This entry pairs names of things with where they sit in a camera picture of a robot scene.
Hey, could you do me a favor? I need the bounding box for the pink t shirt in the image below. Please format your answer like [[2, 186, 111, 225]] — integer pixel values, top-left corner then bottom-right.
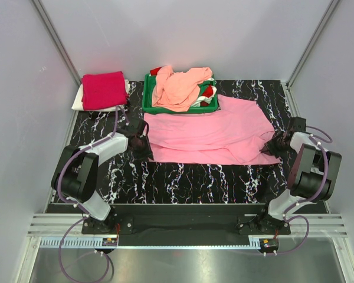
[[144, 95, 280, 166]]

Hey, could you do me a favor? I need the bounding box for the corner post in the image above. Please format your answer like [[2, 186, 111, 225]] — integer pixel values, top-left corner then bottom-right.
[[30, 0, 81, 86], [286, 0, 342, 89]]

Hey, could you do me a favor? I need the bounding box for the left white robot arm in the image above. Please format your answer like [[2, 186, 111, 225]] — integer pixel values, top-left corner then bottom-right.
[[51, 119, 153, 233]]

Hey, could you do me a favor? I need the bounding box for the red white green t shirt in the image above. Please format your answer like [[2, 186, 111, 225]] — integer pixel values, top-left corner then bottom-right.
[[149, 67, 217, 107]]

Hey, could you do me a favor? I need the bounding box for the peach t shirt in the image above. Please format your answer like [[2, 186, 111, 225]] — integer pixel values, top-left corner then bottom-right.
[[152, 65, 213, 112]]

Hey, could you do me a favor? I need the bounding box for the aluminium rail frame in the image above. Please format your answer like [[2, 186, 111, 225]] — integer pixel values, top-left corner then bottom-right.
[[17, 213, 354, 282]]

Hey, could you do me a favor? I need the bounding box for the green plastic bin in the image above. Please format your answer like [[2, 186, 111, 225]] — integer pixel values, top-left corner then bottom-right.
[[142, 74, 219, 114]]

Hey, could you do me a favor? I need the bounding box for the left corner post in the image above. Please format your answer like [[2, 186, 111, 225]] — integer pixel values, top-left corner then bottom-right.
[[30, 0, 81, 86]]

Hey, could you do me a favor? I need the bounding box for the right corner post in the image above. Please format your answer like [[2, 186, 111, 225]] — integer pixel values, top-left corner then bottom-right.
[[286, 0, 342, 89]]

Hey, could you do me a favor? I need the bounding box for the folded magenta t shirt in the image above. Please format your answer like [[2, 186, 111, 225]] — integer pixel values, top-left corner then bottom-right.
[[81, 71, 128, 110]]

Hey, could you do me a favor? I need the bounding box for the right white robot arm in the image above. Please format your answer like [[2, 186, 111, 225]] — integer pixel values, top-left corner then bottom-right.
[[256, 117, 342, 234]]

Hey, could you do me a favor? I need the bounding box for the folded white t shirt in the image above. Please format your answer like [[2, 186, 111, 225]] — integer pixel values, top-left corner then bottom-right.
[[71, 79, 130, 112]]

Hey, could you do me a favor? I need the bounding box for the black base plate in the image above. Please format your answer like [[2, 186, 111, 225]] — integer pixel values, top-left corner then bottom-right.
[[82, 204, 291, 248]]

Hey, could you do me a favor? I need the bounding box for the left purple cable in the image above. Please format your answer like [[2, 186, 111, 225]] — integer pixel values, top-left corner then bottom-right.
[[54, 105, 114, 282]]

